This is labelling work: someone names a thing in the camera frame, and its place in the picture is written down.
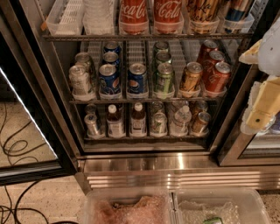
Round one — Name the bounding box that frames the orange can middle shelf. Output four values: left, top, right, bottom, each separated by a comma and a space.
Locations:
179, 62, 203, 92

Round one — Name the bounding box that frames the stainless steel fridge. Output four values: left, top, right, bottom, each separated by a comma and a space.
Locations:
17, 0, 280, 192

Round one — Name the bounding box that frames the rear green can bottom shelf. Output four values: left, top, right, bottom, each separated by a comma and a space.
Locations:
150, 101, 165, 115

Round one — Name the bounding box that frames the clear plastic bin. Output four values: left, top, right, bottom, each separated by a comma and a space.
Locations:
173, 187, 271, 224
82, 187, 173, 224

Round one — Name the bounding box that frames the gold can top shelf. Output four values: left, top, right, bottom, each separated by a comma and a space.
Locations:
186, 0, 220, 33

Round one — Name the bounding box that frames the single right Pepsi can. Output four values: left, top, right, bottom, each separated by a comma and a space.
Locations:
128, 63, 147, 95

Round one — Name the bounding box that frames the empty clear tray top shelf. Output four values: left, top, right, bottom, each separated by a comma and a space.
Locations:
45, 0, 84, 36

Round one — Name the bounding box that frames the left Coca-Cola bottle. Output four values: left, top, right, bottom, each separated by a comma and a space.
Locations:
120, 0, 148, 35

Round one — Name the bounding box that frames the front slim silver can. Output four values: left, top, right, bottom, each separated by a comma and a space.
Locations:
84, 113, 101, 136

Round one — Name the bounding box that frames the green can in bin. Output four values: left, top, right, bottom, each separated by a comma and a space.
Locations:
202, 217, 223, 224

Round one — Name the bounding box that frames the white ribbed container top shelf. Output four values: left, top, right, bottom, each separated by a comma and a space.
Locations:
83, 0, 115, 35

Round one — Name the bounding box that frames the right tea bottle white cap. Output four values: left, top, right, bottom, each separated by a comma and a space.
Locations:
130, 102, 146, 137

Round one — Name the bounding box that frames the front green can middle shelf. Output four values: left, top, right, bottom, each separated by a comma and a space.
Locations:
153, 62, 174, 99

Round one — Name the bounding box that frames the rear water bottle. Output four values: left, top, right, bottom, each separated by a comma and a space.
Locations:
171, 101, 189, 113

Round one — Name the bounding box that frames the middle red Coke can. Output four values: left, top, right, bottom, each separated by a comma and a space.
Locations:
202, 51, 225, 82

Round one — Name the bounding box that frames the blue can top shelf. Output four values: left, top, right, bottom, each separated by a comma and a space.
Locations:
225, 0, 254, 33

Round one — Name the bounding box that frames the rear white can middle shelf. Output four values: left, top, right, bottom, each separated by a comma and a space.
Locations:
75, 52, 95, 79

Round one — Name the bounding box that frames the tea bottle white cap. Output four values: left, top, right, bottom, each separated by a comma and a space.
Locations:
130, 102, 146, 137
107, 104, 125, 138

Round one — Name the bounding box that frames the coca-cola bottle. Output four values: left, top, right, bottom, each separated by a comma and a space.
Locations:
120, 0, 148, 35
154, 0, 182, 34

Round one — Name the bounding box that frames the right clear plastic bin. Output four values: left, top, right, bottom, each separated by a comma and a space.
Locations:
173, 187, 271, 224

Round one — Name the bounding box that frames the left clear plastic bin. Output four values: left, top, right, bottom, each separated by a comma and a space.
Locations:
82, 187, 173, 224

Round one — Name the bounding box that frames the right Coca-Cola bottle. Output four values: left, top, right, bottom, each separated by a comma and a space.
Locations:
154, 0, 182, 34

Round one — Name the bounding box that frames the orange can shelf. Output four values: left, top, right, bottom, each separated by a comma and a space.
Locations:
179, 62, 203, 92
192, 111, 211, 133
191, 100, 208, 120

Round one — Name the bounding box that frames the front green can bottom shelf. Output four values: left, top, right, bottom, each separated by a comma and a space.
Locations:
151, 113, 167, 137

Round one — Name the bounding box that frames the water bottle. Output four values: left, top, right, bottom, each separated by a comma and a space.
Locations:
171, 101, 189, 113
171, 106, 192, 137

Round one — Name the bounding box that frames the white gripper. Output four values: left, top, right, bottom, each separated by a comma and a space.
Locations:
239, 39, 280, 135

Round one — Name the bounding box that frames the front red Coke can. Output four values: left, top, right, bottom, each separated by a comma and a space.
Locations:
206, 62, 231, 93

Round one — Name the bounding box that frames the front white can middle shelf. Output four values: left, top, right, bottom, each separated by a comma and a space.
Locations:
69, 65, 95, 102

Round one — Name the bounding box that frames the rear slim silver can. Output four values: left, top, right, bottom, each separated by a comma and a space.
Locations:
85, 103, 97, 114

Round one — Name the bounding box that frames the front left Pepsi can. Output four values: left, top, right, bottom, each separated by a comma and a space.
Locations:
99, 64, 121, 95

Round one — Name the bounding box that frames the green can shelf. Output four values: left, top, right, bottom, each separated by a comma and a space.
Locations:
153, 62, 174, 99
151, 113, 167, 137
153, 41, 170, 54
155, 52, 172, 67
150, 101, 165, 115

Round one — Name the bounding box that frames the middle left Pepsi can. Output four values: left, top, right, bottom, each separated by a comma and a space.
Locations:
102, 52, 120, 67

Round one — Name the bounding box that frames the white can shelf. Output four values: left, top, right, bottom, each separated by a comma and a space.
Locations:
69, 65, 95, 102
75, 52, 95, 79

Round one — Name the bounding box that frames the rear green can middle shelf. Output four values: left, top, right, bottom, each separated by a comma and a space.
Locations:
153, 41, 170, 54

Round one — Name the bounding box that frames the front water bottle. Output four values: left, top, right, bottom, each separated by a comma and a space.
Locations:
171, 106, 192, 137

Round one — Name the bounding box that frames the rear left Pepsi can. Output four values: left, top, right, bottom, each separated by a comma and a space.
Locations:
103, 41, 121, 54

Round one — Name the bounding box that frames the left tea bottle white cap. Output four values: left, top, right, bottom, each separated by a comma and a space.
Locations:
107, 104, 125, 138

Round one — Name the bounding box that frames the slim silver can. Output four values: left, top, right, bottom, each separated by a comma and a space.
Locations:
85, 103, 97, 114
84, 113, 101, 136

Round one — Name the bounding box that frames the rear red Coke can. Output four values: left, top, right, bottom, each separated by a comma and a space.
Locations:
197, 39, 219, 63

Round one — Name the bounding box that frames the red coke can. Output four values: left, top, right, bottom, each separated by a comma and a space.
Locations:
197, 39, 219, 63
206, 62, 231, 93
202, 51, 225, 82

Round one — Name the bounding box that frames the open fridge glass door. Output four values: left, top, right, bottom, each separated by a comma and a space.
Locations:
0, 3, 76, 186

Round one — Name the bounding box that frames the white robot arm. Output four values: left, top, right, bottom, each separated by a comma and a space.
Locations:
239, 18, 280, 135

